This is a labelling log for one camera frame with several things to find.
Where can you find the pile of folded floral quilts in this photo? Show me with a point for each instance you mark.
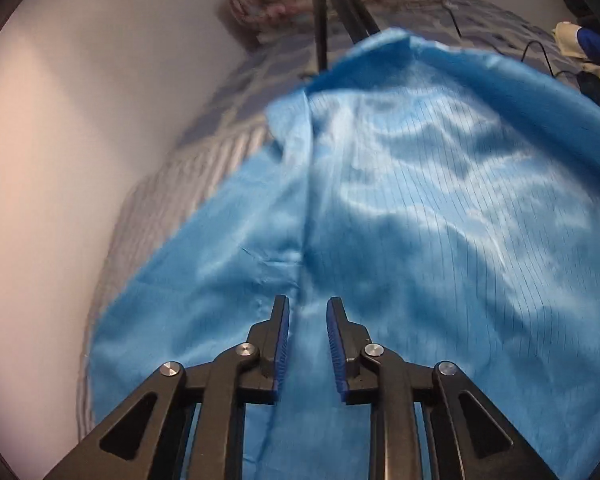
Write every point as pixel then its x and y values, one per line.
pixel 280 5

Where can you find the blue zippered coat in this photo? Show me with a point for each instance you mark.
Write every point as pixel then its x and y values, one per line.
pixel 430 210

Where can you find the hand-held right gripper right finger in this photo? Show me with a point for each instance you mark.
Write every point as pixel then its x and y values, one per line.
pixel 336 350

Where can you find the cream and blue cloth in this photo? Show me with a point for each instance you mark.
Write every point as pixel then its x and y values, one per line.
pixel 592 47

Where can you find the dark puffer jacket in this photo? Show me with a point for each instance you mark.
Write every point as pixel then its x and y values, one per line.
pixel 596 91

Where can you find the grey striped blanket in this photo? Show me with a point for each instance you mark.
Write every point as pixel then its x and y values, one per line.
pixel 180 185

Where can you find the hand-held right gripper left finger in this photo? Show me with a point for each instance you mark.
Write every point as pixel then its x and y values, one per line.
pixel 282 350

